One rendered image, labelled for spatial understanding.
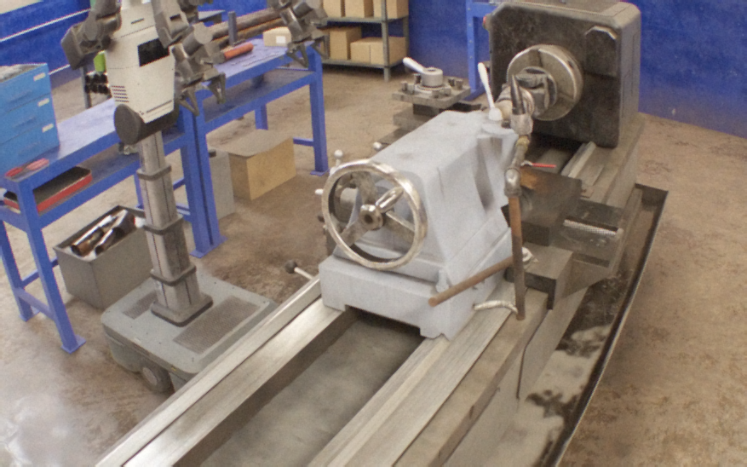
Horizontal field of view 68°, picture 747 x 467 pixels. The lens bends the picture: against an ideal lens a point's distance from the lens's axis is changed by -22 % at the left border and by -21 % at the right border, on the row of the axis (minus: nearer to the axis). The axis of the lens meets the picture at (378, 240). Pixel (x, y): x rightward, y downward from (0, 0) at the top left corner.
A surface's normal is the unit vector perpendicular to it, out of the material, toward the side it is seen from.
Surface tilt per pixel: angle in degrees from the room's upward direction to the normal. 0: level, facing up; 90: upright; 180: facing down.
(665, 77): 90
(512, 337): 0
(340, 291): 90
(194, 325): 0
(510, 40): 90
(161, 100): 90
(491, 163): 78
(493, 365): 0
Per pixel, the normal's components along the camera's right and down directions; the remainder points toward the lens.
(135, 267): 0.88, 0.19
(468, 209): 0.79, -0.09
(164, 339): -0.04, -0.87
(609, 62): -0.51, 0.43
